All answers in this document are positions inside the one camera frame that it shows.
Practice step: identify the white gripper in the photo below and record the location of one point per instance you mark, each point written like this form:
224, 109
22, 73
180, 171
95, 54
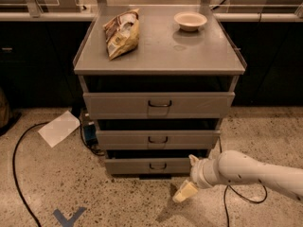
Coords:
198, 173

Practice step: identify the white paper sheet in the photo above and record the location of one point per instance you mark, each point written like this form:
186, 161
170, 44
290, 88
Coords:
59, 128

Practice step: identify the blue power box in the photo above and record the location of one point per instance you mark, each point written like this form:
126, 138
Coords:
89, 129

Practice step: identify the yellow brown chip bag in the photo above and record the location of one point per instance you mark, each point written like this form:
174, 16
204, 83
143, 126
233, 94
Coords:
122, 33

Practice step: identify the grey middle drawer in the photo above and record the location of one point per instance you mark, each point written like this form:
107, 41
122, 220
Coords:
157, 139

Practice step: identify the grey metal drawer cabinet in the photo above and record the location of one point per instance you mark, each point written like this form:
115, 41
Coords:
167, 60

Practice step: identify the blue tape floor marker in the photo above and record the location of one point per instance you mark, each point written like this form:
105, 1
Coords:
68, 222

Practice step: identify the grey bottom drawer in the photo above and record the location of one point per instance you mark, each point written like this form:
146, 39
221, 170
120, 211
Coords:
148, 166

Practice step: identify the white paper bowl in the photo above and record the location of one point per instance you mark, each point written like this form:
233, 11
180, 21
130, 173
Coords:
190, 21

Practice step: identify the grey drawer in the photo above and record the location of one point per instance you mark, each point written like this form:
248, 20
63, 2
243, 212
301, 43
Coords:
158, 105
157, 139
148, 166

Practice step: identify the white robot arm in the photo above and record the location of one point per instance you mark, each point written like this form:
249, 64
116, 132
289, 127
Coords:
232, 167

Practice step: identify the grey top drawer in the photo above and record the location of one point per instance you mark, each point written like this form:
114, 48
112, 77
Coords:
158, 105

